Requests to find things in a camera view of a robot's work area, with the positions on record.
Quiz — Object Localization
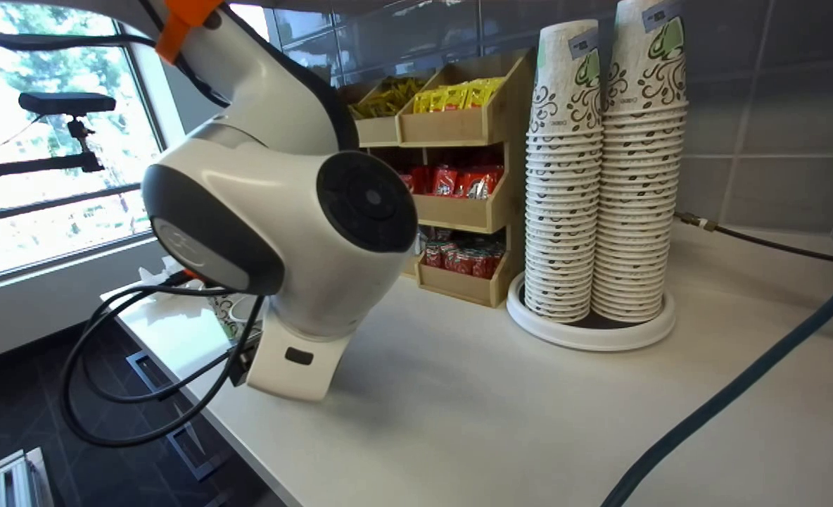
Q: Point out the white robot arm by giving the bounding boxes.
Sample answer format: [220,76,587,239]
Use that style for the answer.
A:
[144,0,417,401]

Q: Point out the white round cup tray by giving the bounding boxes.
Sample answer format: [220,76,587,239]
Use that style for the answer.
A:
[507,277,677,356]

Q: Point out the red ketchup packets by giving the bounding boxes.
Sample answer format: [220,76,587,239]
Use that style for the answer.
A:
[398,165,503,200]

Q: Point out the wooden condiment organizer shelf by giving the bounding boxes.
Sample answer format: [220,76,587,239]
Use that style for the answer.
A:
[349,53,531,307]

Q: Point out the yellow sugar packets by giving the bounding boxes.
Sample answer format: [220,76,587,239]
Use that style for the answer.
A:
[353,76,501,120]

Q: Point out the left stack of paper cups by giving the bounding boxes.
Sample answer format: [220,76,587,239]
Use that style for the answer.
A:
[522,21,601,325]

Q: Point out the stack of paper cups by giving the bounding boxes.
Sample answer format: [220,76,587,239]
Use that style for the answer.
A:
[522,21,601,325]
[594,0,690,325]

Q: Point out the right stack of paper cups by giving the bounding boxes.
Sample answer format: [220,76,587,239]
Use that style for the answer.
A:
[594,0,690,325]

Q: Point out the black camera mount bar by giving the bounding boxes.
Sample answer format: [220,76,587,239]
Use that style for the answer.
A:
[0,90,118,183]

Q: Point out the dark green cable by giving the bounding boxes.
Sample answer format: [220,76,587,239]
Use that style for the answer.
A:
[600,217,833,507]

